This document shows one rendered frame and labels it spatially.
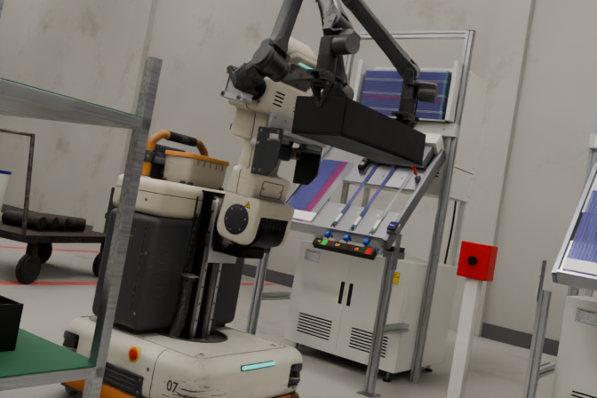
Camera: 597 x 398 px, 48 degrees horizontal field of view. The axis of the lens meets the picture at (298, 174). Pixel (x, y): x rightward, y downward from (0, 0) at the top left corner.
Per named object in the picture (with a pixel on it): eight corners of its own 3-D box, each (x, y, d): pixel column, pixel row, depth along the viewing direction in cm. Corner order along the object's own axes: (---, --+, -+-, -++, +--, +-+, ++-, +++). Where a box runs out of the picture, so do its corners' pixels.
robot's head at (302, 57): (248, 57, 233) (276, 26, 228) (282, 72, 251) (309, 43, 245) (267, 84, 227) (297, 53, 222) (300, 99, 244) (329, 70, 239)
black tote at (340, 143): (378, 162, 243) (382, 131, 244) (422, 165, 234) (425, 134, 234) (290, 132, 196) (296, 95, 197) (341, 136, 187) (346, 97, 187)
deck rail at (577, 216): (557, 283, 270) (556, 273, 267) (553, 282, 271) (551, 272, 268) (600, 172, 312) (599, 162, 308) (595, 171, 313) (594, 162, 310)
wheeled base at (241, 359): (46, 383, 235) (59, 313, 237) (172, 365, 288) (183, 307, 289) (184, 449, 198) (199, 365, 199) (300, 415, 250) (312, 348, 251)
